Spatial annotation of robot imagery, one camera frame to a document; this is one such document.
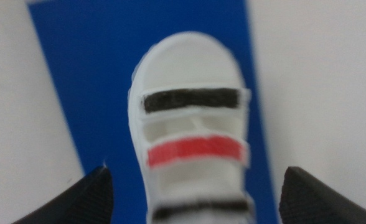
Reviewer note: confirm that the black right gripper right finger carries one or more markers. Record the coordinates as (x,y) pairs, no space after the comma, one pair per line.
(313,202)

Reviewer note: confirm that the blue rectangular mat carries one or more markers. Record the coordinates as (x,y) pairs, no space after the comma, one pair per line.
(89,77)

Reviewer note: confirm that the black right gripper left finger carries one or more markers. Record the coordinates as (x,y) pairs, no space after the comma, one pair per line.
(80,199)

